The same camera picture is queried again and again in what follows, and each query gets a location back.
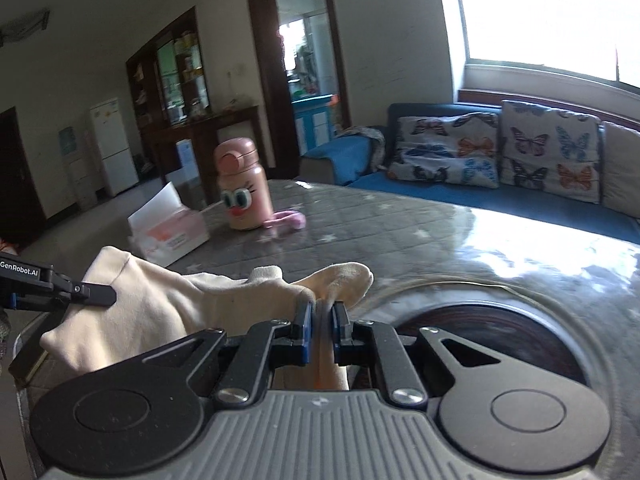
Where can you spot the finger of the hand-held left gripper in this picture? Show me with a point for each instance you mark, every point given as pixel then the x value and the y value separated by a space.
pixel 95 294

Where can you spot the grey air conditioner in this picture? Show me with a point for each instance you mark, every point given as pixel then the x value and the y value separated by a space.
pixel 25 25

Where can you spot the dark wooden door frame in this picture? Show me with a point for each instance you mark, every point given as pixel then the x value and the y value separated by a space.
pixel 262 60

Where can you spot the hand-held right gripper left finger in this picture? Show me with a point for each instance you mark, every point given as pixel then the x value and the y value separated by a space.
pixel 304 335

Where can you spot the bright window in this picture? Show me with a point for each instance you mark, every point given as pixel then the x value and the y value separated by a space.
pixel 540 10

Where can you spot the butterfly print cushion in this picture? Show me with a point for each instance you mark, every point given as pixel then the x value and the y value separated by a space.
pixel 445 150
pixel 550 155

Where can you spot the cream cotton garment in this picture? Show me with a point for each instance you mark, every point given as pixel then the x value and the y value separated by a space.
pixel 175 300

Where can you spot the dark wooden door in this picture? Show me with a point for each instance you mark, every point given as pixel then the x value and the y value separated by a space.
pixel 20 180

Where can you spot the round black table hotplate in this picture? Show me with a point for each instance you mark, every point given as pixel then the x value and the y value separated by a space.
pixel 525 340

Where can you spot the dark wooden display cabinet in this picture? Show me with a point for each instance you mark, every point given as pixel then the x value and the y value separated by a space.
pixel 165 145

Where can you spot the white floor appliance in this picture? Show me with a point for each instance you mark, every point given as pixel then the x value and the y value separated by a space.
pixel 187 160

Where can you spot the blue sofa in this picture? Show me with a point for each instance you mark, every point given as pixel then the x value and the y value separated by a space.
pixel 340 160

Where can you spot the white water dispenser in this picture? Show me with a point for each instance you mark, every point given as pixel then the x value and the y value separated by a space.
pixel 77 170

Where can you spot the white pink tissue box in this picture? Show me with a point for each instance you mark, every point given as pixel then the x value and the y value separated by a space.
pixel 170 230

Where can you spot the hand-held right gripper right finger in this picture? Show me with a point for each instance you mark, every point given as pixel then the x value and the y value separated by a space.
pixel 341 335

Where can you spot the pink cartoon face bottle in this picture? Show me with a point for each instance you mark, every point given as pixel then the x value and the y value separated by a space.
pixel 245 180

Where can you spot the plain grey cushion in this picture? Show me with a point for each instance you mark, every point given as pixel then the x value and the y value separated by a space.
pixel 622 170

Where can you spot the grey patterned throw blanket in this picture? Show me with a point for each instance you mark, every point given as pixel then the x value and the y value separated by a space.
pixel 362 145

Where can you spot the white refrigerator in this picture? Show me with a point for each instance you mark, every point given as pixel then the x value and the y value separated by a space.
pixel 115 150

